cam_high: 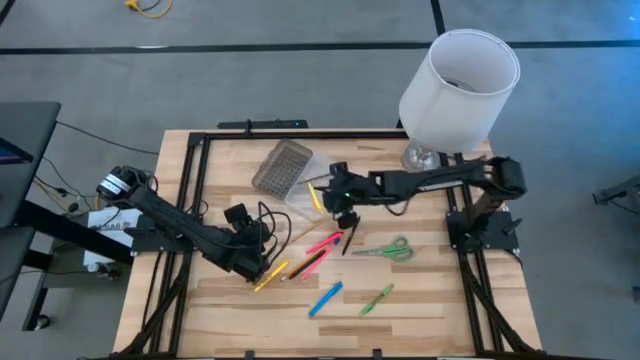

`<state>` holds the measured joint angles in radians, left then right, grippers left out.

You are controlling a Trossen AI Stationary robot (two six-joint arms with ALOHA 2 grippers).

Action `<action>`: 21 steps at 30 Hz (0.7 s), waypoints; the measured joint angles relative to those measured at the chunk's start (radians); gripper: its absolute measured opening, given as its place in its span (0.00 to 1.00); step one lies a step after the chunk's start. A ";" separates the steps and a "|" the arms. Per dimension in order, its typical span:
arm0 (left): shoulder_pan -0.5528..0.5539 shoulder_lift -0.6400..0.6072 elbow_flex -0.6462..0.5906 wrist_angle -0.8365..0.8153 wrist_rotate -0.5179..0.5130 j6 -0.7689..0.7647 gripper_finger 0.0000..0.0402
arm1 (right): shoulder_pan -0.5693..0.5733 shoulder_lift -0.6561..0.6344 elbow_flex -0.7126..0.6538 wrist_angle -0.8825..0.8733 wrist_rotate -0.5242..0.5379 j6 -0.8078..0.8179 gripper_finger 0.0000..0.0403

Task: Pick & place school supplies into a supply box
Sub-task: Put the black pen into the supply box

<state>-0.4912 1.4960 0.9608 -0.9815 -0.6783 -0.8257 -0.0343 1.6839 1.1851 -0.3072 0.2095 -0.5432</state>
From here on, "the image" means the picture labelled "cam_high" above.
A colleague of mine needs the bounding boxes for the pink pen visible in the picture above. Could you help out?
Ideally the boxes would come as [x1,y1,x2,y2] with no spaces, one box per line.
[305,230,345,256]

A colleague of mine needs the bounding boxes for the white shade silver table lamp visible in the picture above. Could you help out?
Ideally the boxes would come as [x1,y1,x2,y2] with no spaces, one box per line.
[398,28,522,177]

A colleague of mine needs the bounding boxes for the pink pencil blue eraser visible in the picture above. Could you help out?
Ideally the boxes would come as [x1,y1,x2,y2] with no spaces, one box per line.
[300,238,342,281]

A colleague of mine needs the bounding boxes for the blue pen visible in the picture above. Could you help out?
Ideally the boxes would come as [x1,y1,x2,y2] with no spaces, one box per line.
[307,280,345,319]

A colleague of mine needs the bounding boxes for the dark grey desk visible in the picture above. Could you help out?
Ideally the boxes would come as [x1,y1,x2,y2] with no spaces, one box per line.
[0,101,62,321]

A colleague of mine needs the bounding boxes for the black marker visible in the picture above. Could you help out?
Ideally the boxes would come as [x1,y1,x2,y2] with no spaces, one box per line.
[341,215,361,257]

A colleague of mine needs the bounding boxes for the green handled scissors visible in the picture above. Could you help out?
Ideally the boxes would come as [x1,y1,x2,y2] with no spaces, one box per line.
[351,236,416,264]

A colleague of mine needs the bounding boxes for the white labelled box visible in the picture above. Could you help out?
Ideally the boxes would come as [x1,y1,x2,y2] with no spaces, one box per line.
[82,207,144,267]

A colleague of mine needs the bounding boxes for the yellow floor cable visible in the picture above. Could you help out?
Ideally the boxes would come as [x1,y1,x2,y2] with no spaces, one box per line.
[123,0,175,20]

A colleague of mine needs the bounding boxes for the yellow highlighter pen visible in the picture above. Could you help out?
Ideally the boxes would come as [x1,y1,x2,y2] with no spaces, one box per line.
[306,181,325,215]
[253,258,291,294]

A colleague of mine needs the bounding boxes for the grey translucent box lid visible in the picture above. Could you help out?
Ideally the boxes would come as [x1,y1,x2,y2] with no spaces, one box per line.
[251,138,315,202]

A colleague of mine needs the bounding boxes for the thin yellow pencil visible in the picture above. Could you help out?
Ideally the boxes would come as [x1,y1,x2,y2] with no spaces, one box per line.
[287,221,325,246]

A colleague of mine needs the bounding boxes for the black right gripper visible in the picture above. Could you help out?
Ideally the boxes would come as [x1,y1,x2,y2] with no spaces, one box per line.
[322,160,374,231]

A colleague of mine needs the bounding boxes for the black pen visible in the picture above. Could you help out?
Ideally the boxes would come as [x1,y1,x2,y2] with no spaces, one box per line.
[288,248,329,277]

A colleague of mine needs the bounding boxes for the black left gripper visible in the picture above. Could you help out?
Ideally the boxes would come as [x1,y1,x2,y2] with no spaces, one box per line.
[219,202,275,284]

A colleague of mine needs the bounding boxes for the dark screen device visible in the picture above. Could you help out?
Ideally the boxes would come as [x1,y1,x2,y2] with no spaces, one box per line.
[0,137,35,166]

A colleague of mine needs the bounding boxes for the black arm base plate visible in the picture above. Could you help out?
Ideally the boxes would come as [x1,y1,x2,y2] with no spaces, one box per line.
[130,219,201,254]
[446,209,521,252]

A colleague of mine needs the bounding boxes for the grey stand leg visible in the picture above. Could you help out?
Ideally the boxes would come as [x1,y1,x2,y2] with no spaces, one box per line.
[592,174,640,217]

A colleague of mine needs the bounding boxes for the clear plastic supply box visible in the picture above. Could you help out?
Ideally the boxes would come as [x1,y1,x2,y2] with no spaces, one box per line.
[283,152,349,224]

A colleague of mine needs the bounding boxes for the orange pencil pink eraser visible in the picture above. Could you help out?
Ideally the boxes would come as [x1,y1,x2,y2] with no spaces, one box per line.
[280,248,327,283]

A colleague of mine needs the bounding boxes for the black mount bracket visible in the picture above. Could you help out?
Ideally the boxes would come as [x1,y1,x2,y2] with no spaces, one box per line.
[217,118,310,131]

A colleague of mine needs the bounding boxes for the dark pencil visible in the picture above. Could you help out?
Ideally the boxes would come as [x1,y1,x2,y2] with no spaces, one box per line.
[298,172,334,186]

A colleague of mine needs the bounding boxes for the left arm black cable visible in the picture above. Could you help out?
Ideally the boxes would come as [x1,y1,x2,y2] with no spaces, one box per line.
[255,200,294,267]

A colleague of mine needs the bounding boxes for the black metal table frame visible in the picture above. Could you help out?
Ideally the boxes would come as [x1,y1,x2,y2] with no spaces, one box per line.
[112,130,541,360]

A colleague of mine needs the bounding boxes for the black floor cable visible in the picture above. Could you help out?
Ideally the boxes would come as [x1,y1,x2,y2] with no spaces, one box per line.
[54,119,160,156]

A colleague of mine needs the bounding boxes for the right arm short black cable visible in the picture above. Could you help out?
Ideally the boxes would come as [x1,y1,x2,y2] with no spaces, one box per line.
[385,198,417,218]

